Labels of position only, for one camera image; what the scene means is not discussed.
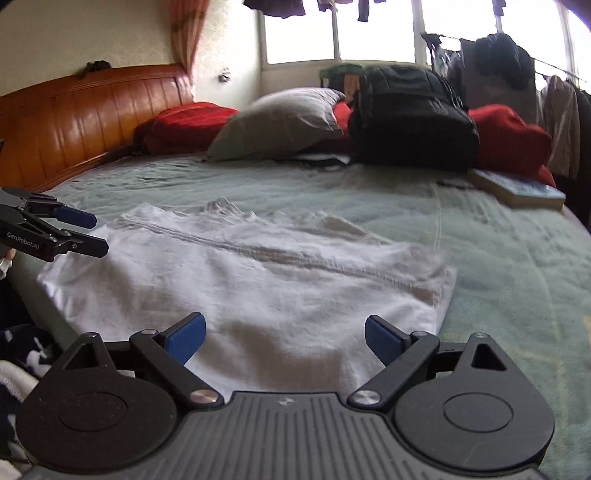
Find black backpack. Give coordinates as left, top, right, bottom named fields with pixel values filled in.
left=294, top=64, right=482, bottom=173

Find paperback book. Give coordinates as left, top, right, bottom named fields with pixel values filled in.
left=467, top=169, right=566, bottom=211

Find hanging laundry at window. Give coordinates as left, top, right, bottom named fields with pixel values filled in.
left=243, top=0, right=506, bottom=22

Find dark object on headboard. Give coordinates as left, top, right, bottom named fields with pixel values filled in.
left=76, top=60, right=112, bottom=79

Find left hand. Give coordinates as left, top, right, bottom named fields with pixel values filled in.
left=0, top=248, right=17, bottom=279

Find white printed long-sleeve shirt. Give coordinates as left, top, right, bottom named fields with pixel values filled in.
left=37, top=199, right=457, bottom=395

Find red quilt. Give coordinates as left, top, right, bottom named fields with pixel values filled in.
left=133, top=102, right=556, bottom=187

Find left orange curtain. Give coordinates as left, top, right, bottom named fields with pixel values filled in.
left=168, top=0, right=211, bottom=82

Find clothes rack with garments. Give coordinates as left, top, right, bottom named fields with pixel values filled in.
left=422, top=33, right=590, bottom=225

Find green plaid bed blanket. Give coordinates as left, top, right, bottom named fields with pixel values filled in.
left=9, top=157, right=590, bottom=479

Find items on window sill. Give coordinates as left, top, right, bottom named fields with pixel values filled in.
left=318, top=63, right=363, bottom=93

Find white fleece left sleeve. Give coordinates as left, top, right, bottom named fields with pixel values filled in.
left=1, top=324, right=58, bottom=479

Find wooden headboard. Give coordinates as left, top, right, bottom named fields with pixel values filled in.
left=1, top=64, right=192, bottom=192

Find grey green pillow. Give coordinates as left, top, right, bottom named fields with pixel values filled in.
left=206, top=87, right=346, bottom=162

